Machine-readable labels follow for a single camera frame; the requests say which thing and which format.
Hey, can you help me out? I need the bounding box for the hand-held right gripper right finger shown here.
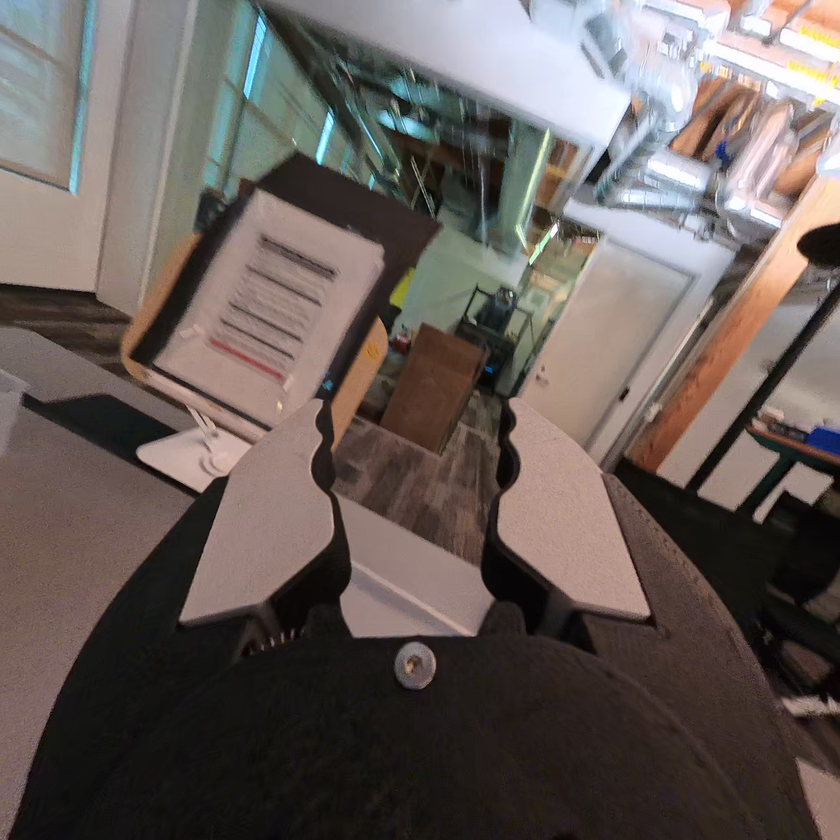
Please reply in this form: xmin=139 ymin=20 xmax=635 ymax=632
xmin=482 ymin=397 xmax=652 ymax=634

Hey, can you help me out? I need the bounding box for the glass partition window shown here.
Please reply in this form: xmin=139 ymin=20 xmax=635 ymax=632
xmin=203 ymin=13 xmax=395 ymax=198

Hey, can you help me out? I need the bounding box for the brown cardboard box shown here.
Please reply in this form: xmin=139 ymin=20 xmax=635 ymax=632
xmin=381 ymin=323 xmax=490 ymax=454

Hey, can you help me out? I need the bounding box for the white door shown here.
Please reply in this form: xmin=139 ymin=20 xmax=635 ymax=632
xmin=518 ymin=236 xmax=716 ymax=454

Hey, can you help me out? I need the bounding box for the wooden desk with black frame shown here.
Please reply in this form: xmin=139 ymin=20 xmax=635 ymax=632
xmin=745 ymin=420 xmax=840 ymax=519

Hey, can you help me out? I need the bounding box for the black floor lamp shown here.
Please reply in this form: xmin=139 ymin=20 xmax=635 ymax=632
xmin=686 ymin=223 xmax=840 ymax=490

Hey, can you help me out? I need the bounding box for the large paned window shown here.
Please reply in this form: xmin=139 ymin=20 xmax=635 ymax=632
xmin=0 ymin=0 xmax=99 ymax=194

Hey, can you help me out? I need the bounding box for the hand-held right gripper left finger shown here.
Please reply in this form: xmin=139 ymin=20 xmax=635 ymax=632
xmin=178 ymin=399 xmax=352 ymax=634

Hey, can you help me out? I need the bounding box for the laminated instruction sheet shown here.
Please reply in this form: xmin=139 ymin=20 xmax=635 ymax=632
xmin=154 ymin=190 xmax=385 ymax=431

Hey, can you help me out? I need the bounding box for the wooden support post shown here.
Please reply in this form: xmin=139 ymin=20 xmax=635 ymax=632
xmin=629 ymin=177 xmax=840 ymax=473

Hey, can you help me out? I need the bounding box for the black equipment rack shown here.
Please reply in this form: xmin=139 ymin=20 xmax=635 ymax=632
xmin=456 ymin=285 xmax=546 ymax=395

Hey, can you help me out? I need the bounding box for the silver ceiling ductwork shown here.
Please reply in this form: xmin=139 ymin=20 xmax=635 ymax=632
xmin=577 ymin=0 xmax=840 ymax=224

